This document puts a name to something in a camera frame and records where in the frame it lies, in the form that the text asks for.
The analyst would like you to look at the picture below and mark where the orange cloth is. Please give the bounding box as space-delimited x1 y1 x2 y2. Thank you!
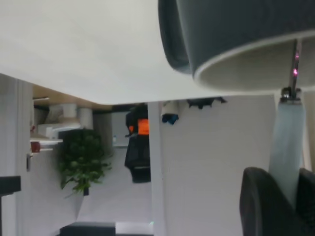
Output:
129 118 150 135

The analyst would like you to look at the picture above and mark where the white and blue roll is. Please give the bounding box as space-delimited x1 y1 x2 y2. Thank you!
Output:
161 100 180 126

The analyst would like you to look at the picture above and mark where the black bracket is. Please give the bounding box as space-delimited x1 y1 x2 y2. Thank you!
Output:
186 97 227 109

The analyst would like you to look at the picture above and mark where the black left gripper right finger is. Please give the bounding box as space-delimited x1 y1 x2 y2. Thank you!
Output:
295 168 315 236

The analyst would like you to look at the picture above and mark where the dark grey mug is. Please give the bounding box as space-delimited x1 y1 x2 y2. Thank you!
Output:
157 0 315 93

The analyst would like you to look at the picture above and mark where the black bar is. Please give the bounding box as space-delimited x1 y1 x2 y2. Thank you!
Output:
0 176 22 197

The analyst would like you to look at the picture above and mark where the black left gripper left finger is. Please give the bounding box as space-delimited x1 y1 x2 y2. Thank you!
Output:
240 167 300 236

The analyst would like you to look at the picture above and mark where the spoon with pale blue handle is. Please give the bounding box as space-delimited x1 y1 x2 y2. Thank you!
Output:
268 39 306 205

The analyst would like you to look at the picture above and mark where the black box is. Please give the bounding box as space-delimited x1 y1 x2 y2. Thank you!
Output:
60 221 116 236

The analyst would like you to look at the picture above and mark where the white shelf board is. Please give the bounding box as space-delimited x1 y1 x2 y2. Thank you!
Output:
29 138 63 144

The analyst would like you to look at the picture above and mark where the green potted plant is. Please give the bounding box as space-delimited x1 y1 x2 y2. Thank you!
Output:
59 128 113 197

